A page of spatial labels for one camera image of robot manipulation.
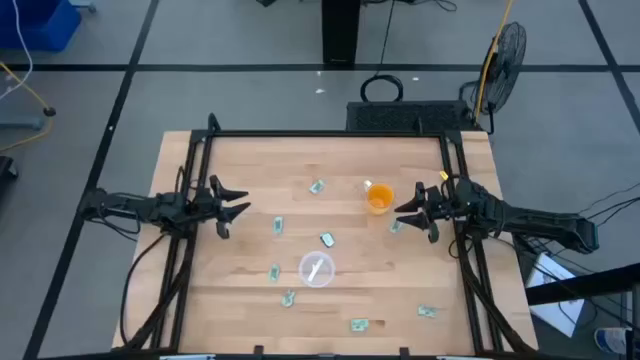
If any white cardboard box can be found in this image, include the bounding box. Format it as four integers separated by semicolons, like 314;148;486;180
524;251;587;339

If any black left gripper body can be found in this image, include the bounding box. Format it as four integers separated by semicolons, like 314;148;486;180
186;186;222;227

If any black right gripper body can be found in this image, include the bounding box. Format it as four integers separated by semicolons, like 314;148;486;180
424;184;470;225

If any black floor fan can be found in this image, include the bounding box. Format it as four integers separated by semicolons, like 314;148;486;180
459;21;528;135

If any yellow floor cable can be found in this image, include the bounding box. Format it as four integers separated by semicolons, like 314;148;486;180
0;61;57;153

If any white cable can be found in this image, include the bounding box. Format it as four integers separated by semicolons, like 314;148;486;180
0;0;35;102

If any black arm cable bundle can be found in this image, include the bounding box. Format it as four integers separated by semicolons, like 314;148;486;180
118;230;169;349
447;219;539;359

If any black upright column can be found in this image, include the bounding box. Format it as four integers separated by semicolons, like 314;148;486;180
321;0;363;66

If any clear plastic bowl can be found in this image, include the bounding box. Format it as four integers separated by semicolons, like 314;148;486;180
298;250;336;289

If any blue plastic bin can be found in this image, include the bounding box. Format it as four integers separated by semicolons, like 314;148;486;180
0;0;83;54

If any black perforated equipment case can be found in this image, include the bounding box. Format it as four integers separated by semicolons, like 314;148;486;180
345;100;477;133

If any black coiled cable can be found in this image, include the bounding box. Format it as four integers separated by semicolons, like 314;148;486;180
359;74;405;104

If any black metal beam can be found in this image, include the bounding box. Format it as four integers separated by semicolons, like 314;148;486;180
524;262;640;307

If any black metal table frame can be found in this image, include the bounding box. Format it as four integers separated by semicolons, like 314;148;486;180
112;112;541;360

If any orange plastic cup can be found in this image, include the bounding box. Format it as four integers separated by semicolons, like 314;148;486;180
365;182;396;216

